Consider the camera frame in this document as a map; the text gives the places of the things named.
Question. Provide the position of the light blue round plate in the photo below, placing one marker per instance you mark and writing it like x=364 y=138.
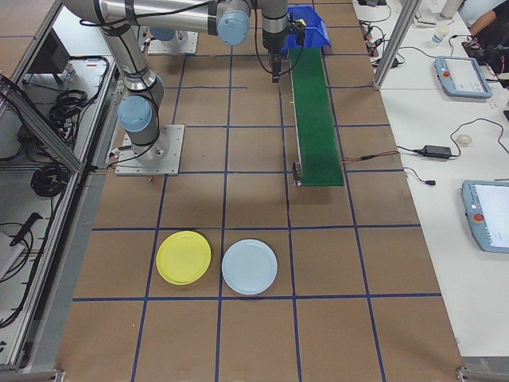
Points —
x=249 y=266

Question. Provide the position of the yellow round plate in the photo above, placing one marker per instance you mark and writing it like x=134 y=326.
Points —
x=183 y=258

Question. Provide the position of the blue plastic storage bin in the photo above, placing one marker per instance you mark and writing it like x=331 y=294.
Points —
x=314 y=24

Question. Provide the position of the green conveyor belt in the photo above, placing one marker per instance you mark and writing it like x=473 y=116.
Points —
x=314 y=119

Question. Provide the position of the small circuit board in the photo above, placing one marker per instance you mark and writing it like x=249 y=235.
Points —
x=370 y=40
x=375 y=55

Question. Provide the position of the black power plug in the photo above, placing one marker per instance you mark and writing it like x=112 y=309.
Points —
x=395 y=62

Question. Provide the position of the white side table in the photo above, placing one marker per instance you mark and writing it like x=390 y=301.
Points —
x=437 y=258
x=417 y=59

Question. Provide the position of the white paper cup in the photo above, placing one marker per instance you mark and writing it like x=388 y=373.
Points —
x=440 y=36

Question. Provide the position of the black power adapter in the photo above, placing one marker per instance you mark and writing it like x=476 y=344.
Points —
x=437 y=150

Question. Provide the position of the light blue teach pendant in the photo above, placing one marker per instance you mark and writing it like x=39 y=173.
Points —
x=487 y=217
x=463 y=75

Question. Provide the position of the white power strip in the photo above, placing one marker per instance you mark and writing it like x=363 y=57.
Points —
x=91 y=63

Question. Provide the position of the white egg-shaped object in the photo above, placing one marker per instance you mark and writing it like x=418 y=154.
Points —
x=464 y=139

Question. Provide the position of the person in black shirt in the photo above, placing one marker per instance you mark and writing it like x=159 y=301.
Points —
x=491 y=24

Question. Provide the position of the black box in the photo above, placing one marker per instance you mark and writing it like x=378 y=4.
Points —
x=53 y=51

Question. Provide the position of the aluminium corner bar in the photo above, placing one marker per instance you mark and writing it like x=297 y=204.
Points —
x=465 y=374
x=47 y=376

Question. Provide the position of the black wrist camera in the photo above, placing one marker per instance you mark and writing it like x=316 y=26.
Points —
x=296 y=30

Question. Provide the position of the white square base plate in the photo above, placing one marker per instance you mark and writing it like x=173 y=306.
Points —
x=187 y=45
x=175 y=159

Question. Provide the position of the aluminium profile post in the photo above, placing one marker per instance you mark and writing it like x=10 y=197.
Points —
x=391 y=44

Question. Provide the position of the metal V-shaped frame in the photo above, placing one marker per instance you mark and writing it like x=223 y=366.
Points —
x=40 y=125

